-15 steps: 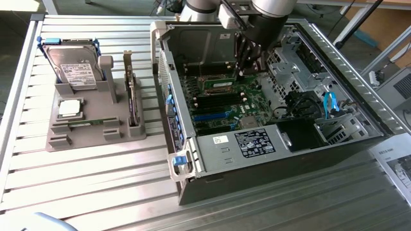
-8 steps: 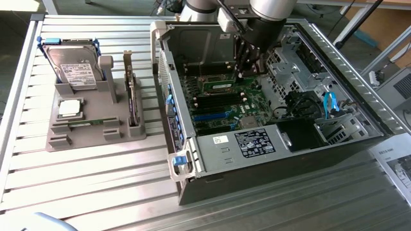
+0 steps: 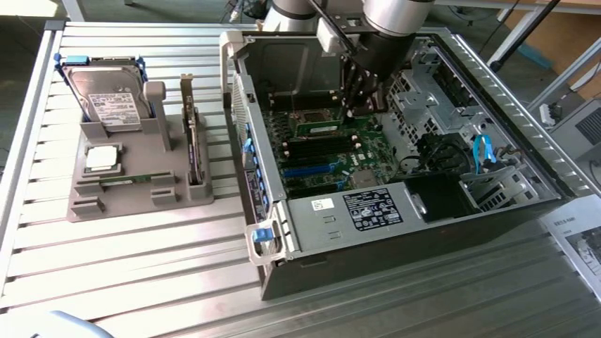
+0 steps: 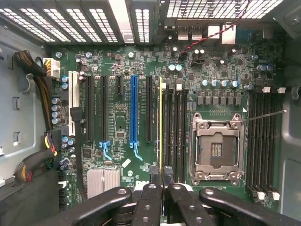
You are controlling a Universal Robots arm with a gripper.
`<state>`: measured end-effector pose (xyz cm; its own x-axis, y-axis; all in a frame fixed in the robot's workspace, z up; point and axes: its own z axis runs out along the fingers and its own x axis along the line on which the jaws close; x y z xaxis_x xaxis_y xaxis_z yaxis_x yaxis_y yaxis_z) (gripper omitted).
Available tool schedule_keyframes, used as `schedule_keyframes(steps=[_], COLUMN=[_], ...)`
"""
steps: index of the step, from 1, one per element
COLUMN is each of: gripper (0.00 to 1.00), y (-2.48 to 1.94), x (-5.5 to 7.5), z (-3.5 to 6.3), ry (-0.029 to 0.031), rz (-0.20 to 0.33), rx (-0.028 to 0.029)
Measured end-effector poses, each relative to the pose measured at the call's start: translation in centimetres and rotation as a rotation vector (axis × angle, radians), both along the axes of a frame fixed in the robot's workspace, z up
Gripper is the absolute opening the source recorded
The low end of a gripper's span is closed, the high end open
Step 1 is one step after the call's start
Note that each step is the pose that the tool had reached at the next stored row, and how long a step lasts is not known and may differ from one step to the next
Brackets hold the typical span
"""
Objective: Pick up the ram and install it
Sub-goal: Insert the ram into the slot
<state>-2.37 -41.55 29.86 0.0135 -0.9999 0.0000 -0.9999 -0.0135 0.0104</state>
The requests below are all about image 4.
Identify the blue expansion slot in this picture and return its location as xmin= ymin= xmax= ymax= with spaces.
xmin=129 ymin=74 xmax=143 ymax=162

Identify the silver finned chipset heatsink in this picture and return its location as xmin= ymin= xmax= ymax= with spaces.
xmin=87 ymin=168 xmax=121 ymax=199

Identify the black RAM slot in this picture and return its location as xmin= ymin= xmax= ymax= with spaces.
xmin=181 ymin=82 xmax=189 ymax=184
xmin=255 ymin=90 xmax=265 ymax=203
xmin=269 ymin=87 xmax=286 ymax=202
xmin=246 ymin=90 xmax=258 ymax=201
xmin=164 ymin=81 xmax=174 ymax=170
xmin=173 ymin=83 xmax=182 ymax=184
xmin=262 ymin=86 xmax=272 ymax=201

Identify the white power connector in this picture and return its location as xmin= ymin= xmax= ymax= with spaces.
xmin=42 ymin=57 xmax=61 ymax=81

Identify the red black twisted wire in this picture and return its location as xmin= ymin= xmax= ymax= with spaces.
xmin=179 ymin=0 xmax=253 ymax=57

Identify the silver rear port block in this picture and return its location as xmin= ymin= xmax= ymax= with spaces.
xmin=177 ymin=25 xmax=203 ymax=41
xmin=221 ymin=24 xmax=237 ymax=45

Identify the green motherboard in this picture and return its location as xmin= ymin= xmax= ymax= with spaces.
xmin=50 ymin=22 xmax=287 ymax=212

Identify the white PCI expansion slot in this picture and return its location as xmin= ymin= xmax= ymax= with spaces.
xmin=68 ymin=70 xmax=80 ymax=137

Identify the silver CPU socket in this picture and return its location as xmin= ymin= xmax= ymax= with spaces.
xmin=189 ymin=112 xmax=246 ymax=187

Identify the grey metal PC case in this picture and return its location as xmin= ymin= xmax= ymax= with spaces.
xmin=0 ymin=0 xmax=301 ymax=226

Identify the sleeved yellow black power cable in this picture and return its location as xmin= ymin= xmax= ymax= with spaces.
xmin=13 ymin=50 xmax=54 ymax=130

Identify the multicolour power cable bundle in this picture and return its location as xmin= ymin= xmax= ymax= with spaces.
xmin=13 ymin=132 xmax=58 ymax=182

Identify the long black expansion slot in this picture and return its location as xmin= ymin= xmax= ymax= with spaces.
xmin=85 ymin=75 xmax=95 ymax=143
xmin=145 ymin=75 xmax=154 ymax=144
xmin=100 ymin=75 xmax=110 ymax=143

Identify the black plastic shroud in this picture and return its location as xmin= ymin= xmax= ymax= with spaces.
xmin=0 ymin=169 xmax=60 ymax=226

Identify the thin metal locking lever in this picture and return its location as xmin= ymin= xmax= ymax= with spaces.
xmin=241 ymin=109 xmax=288 ymax=124

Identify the perforated metal slot cover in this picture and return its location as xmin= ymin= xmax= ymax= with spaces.
xmin=88 ymin=8 xmax=119 ymax=43
xmin=65 ymin=8 xmax=103 ymax=43
xmin=19 ymin=8 xmax=71 ymax=43
xmin=43 ymin=8 xmax=88 ymax=43
xmin=135 ymin=8 xmax=151 ymax=44
xmin=0 ymin=8 xmax=56 ymax=43

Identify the short black expansion slot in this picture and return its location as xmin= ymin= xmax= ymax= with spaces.
xmin=115 ymin=75 xmax=124 ymax=96

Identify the black power connector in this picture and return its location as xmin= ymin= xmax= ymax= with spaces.
xmin=44 ymin=129 xmax=63 ymax=152

